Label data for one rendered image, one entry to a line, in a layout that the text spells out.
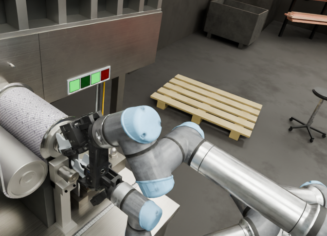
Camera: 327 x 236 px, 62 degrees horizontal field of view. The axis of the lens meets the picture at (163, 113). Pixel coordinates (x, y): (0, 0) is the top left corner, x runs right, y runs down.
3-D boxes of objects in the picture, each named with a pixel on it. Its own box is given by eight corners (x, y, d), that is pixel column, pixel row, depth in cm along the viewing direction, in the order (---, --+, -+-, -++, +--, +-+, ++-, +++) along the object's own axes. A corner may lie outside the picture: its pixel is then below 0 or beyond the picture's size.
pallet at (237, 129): (261, 113, 368) (264, 106, 362) (245, 147, 300) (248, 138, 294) (177, 80, 411) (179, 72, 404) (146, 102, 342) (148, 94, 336)
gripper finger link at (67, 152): (69, 143, 74) (88, 139, 69) (72, 149, 75) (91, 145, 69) (55, 151, 71) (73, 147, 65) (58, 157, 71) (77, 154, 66)
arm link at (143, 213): (145, 239, 78) (150, 221, 74) (118, 216, 83) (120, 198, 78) (161, 221, 84) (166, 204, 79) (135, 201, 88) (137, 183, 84)
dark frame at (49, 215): (48, 228, 93) (43, 189, 82) (-5, 176, 107) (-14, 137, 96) (66, 214, 99) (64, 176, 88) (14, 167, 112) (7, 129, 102)
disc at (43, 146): (43, 170, 79) (37, 130, 71) (42, 169, 79) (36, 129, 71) (83, 146, 90) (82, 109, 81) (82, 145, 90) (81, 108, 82)
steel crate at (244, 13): (213, 28, 683) (222, -3, 641) (257, 42, 647) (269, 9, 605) (200, 36, 613) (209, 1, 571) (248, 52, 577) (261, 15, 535)
